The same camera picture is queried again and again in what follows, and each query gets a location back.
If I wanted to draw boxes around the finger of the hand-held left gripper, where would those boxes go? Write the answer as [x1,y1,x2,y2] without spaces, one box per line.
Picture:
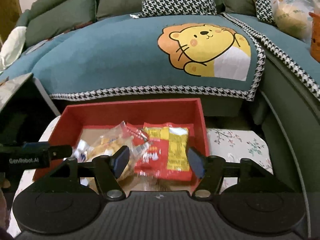
[48,144,74,160]

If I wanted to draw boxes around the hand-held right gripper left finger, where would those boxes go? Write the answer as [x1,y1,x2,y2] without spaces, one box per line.
[49,145,130,202]

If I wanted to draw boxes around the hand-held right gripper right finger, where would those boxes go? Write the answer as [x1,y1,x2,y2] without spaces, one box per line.
[187,147,273,202]

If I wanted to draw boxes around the clear packet of yellow chips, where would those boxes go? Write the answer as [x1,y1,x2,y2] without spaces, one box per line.
[75,121,140,180]

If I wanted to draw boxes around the red and yellow snack packet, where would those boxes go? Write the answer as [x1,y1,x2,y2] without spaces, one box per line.
[134,122,194,182]

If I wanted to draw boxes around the red snack packet green edge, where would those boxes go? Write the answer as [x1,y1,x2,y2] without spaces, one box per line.
[124,122,150,155]

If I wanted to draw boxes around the red cardboard box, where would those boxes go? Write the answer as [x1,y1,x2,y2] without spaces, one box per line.
[32,98,210,193]

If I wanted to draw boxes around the floral tablecloth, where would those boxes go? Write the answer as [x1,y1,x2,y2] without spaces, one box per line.
[12,115,274,235]

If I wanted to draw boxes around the green sofa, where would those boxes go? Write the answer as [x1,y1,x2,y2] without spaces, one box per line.
[15,0,320,193]

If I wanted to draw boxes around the teal lion print sofa blanket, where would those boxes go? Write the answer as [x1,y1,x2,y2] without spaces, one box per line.
[0,12,266,102]

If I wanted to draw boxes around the pale green cloth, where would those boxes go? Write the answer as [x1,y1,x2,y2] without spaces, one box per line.
[0,26,27,70]

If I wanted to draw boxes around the houndstooth trimmed sofa cover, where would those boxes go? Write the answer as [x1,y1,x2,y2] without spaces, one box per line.
[221,12,320,94]

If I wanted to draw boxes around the large green sofa cushion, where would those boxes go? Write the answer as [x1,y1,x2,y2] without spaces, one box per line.
[25,0,98,47]

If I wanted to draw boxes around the narrow houndstooth and yellow cushion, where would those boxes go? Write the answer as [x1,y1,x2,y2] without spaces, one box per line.
[246,0,277,27]

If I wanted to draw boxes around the orange plastic basket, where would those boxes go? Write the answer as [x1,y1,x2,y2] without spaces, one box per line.
[309,11,320,63]

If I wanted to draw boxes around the clear plastic bag yellow contents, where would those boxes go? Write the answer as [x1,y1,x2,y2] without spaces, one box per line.
[269,0,315,43]

